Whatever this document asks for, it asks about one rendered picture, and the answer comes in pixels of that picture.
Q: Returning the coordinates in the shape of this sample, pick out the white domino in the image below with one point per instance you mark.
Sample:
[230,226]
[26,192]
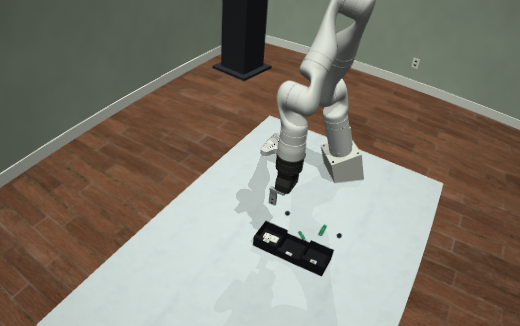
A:
[271,237]

